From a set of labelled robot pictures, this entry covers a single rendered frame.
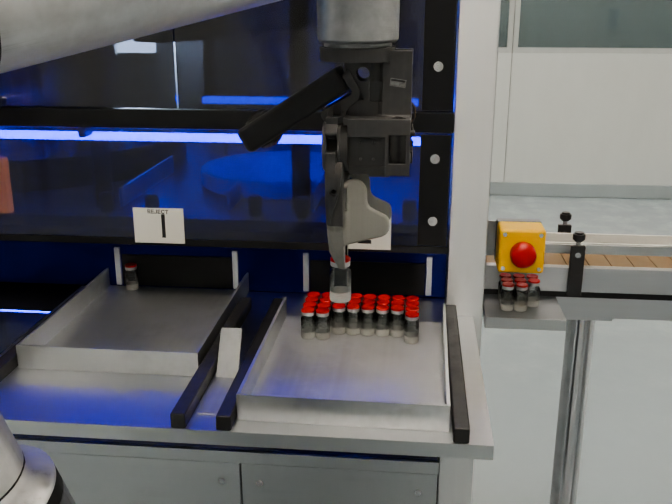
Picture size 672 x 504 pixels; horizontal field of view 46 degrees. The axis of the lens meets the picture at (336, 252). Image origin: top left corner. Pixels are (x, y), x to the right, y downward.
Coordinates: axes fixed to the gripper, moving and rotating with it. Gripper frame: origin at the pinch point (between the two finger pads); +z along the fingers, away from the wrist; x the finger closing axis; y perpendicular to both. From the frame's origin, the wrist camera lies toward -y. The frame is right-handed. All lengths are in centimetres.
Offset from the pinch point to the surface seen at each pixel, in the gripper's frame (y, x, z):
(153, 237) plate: -36, 47, 14
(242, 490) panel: -22, 47, 62
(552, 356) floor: 63, 226, 115
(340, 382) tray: -1.8, 21.4, 25.5
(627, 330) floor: 100, 257, 115
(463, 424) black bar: 14.1, 8.6, 23.6
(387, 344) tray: 4.0, 34.6, 25.5
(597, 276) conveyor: 39, 59, 22
